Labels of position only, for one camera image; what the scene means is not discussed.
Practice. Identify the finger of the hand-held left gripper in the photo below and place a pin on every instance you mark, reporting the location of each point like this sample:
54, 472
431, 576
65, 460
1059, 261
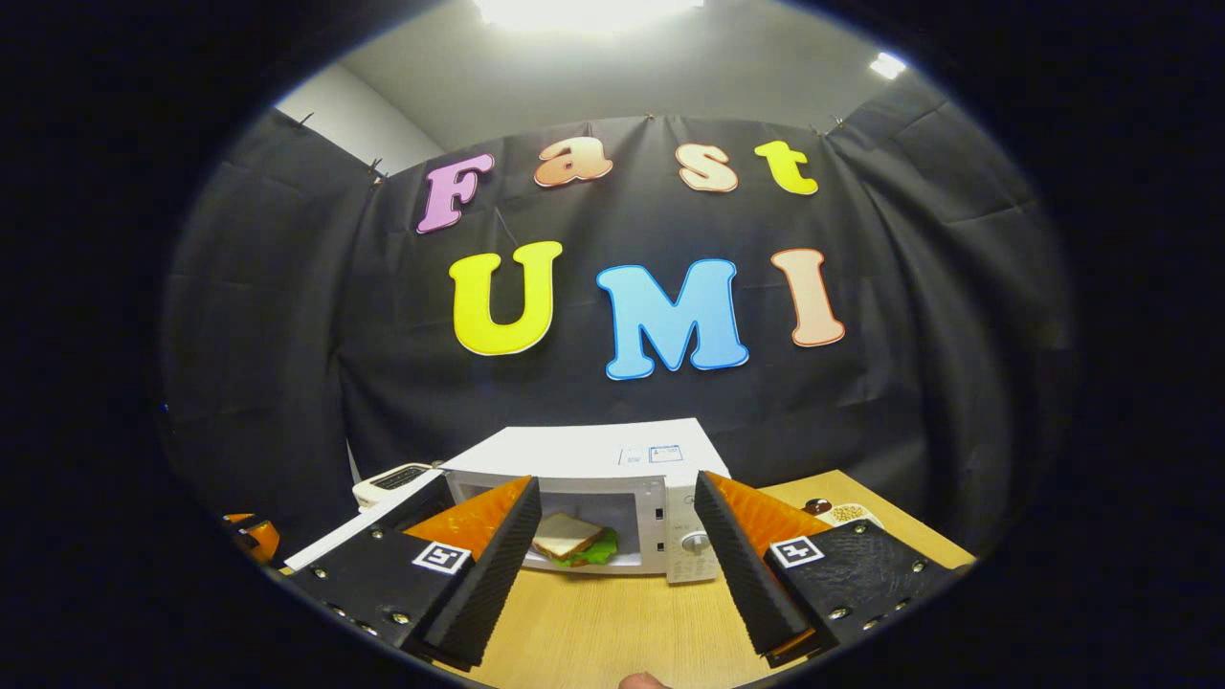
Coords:
260, 541

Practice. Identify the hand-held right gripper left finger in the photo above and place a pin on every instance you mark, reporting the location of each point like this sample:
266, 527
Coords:
488, 574

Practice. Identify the sandwich with lettuce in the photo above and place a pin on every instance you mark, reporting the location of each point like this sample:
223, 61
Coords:
569, 538

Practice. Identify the black backdrop cloth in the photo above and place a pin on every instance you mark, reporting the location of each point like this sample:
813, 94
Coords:
909, 335

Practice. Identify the white toaster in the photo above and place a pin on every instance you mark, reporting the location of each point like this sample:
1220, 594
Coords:
388, 481

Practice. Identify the small ceiling light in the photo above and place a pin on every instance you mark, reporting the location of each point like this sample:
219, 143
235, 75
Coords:
887, 65

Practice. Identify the large ceiling light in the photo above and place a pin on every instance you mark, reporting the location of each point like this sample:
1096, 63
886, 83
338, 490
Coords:
589, 11

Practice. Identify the white microwave oven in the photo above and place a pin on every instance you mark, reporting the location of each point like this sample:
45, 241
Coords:
584, 450

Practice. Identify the white divided dish with beans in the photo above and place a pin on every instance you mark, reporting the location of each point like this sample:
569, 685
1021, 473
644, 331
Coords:
847, 514

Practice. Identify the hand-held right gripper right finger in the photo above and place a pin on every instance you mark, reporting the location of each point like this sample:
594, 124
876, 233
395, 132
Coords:
742, 574

